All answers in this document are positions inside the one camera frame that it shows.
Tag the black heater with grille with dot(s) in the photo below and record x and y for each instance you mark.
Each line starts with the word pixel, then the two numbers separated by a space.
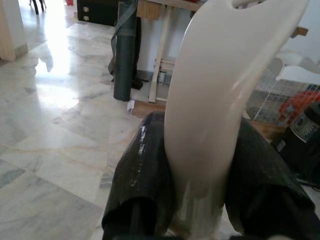
pixel 302 140

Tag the white desk leg frame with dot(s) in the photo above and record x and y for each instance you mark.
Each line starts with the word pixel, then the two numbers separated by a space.
pixel 160 50

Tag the beige curtain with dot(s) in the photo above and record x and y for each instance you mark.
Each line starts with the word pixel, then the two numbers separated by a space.
pixel 6 30

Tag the white paper scrap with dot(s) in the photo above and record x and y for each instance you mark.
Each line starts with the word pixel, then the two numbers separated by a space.
pixel 130 107

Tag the small jar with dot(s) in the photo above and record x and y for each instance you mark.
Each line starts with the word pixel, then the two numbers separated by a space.
pixel 163 77

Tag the white chair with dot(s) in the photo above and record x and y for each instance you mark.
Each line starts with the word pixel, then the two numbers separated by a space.
pixel 300 72

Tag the small wooden block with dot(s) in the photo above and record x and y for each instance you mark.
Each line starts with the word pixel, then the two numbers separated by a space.
pixel 300 31

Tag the red object in cage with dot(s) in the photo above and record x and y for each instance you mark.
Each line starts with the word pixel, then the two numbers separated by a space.
pixel 300 102

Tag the dark green rolled bag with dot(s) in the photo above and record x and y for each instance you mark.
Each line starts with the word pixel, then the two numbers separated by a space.
pixel 122 62

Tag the wooden desk top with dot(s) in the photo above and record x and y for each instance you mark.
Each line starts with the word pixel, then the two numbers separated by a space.
pixel 150 8

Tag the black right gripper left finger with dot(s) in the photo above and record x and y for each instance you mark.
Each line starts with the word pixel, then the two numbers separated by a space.
pixel 140 175

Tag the black case with brass latches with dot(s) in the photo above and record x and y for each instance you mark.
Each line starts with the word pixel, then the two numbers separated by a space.
pixel 97 12

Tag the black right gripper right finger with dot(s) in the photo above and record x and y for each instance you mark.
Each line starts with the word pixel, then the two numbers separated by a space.
pixel 265 190

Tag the dark chair legs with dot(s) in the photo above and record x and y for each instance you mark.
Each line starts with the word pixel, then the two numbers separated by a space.
pixel 37 5

